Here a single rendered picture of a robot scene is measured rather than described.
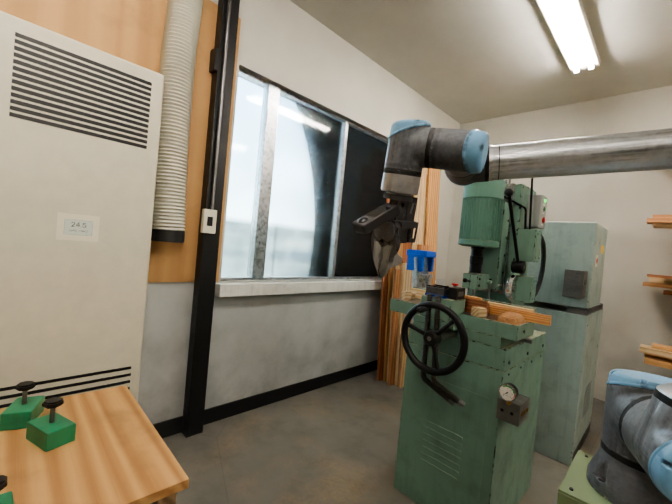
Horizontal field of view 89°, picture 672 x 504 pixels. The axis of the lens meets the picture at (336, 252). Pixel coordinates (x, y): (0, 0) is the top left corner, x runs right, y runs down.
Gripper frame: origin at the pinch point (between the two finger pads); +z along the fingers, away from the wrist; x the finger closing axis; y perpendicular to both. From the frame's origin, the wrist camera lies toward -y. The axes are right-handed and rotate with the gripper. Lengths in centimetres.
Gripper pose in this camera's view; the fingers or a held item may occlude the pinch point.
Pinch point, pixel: (379, 272)
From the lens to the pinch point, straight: 87.9
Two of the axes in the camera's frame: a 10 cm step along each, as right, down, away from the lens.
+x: -5.6, -2.6, 7.8
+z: -1.3, 9.7, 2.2
